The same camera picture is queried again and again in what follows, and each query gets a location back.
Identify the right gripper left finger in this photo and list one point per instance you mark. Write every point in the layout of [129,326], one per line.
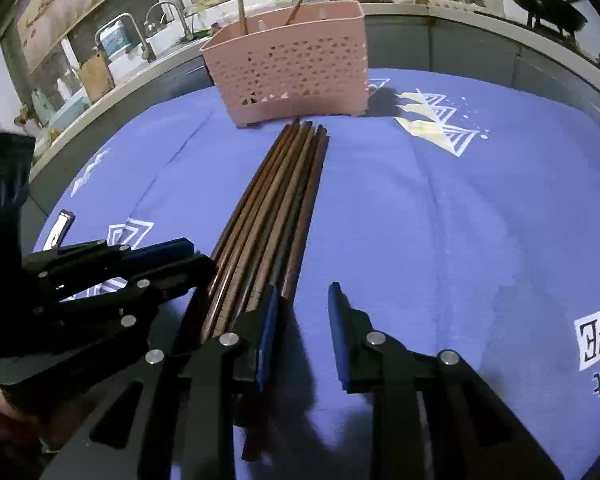
[229,376]

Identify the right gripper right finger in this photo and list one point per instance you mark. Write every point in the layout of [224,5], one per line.
[434,417]

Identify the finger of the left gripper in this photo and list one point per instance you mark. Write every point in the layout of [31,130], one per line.
[165,250]
[76,318]

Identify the dark wooden chopstick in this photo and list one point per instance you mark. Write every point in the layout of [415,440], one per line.
[301,228]

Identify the brown wooden chopstick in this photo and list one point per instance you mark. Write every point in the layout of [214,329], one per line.
[222,301]

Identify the chrome kitchen faucet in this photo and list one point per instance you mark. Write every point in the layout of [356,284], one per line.
[113,38]

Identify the person's left hand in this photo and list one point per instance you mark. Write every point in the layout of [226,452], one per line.
[18,432]

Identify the blue plastic basin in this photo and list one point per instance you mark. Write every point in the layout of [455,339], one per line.
[72,109]

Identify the wooden cutting board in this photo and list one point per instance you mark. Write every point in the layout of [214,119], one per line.
[96,77]

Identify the blue printed tablecloth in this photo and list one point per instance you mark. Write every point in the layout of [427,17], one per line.
[458,214]

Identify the pink perforated utensil basket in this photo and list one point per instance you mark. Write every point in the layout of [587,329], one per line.
[313,66]

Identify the black wok with handle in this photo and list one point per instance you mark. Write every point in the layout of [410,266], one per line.
[559,13]

